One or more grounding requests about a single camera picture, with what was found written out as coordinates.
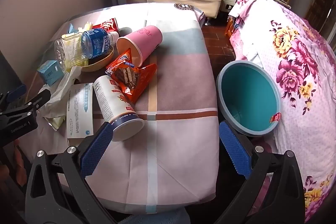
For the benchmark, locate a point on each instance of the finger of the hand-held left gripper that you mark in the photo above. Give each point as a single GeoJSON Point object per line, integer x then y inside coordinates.
{"type": "Point", "coordinates": [34, 103]}
{"type": "Point", "coordinates": [13, 96]}

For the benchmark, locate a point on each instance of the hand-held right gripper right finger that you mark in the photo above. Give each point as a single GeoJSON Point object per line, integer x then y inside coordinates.
{"type": "Point", "coordinates": [233, 150]}

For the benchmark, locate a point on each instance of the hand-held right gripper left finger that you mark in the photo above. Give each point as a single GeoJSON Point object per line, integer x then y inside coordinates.
{"type": "Point", "coordinates": [95, 148]}

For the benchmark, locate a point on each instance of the white plastic bag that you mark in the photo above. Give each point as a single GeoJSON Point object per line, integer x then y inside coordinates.
{"type": "Point", "coordinates": [59, 92]}

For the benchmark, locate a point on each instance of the yellow packet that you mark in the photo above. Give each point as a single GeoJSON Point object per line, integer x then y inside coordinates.
{"type": "Point", "coordinates": [57, 121]}

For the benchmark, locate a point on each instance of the small blue carton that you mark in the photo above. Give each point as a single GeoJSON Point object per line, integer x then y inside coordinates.
{"type": "Point", "coordinates": [50, 71]}

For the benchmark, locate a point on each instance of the white tube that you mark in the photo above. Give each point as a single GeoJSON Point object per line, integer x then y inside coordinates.
{"type": "Point", "coordinates": [78, 108]}

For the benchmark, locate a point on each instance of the tall white paper cup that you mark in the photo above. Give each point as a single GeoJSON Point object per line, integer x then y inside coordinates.
{"type": "Point", "coordinates": [113, 103]}

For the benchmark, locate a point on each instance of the teal plastic bin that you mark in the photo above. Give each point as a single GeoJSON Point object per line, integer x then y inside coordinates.
{"type": "Point", "coordinates": [246, 98]}

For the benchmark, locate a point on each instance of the clear plastic jar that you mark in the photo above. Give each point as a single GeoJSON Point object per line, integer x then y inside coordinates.
{"type": "Point", "coordinates": [68, 50]}

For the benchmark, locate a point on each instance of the coconut shell half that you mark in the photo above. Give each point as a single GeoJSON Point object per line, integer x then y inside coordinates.
{"type": "Point", "coordinates": [97, 66]}

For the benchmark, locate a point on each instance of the orange snack packet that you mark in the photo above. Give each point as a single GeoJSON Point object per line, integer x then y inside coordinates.
{"type": "Point", "coordinates": [131, 82]}

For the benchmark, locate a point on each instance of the plastic bottle with blue label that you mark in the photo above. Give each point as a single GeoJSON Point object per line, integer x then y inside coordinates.
{"type": "Point", "coordinates": [97, 41]}

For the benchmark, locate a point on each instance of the yellow wrapper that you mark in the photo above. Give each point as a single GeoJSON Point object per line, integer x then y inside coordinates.
{"type": "Point", "coordinates": [86, 26]}

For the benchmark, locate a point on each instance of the red soda can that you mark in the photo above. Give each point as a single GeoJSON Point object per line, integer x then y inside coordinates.
{"type": "Point", "coordinates": [107, 26]}

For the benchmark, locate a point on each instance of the pink paper cup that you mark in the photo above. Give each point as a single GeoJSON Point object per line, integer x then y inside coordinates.
{"type": "Point", "coordinates": [144, 40]}

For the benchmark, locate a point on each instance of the checked cloth covered table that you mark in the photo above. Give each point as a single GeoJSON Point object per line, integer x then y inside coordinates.
{"type": "Point", "coordinates": [178, 82]}

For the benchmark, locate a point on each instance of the pink floral blanket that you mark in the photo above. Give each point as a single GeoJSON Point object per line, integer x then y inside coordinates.
{"type": "Point", "coordinates": [302, 69]}

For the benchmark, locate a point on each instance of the dark wooden cabinet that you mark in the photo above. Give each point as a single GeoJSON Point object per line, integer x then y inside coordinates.
{"type": "Point", "coordinates": [319, 3]}

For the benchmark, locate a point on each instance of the orange wooden bed frame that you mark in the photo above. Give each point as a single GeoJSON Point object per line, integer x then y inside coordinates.
{"type": "Point", "coordinates": [230, 27]}

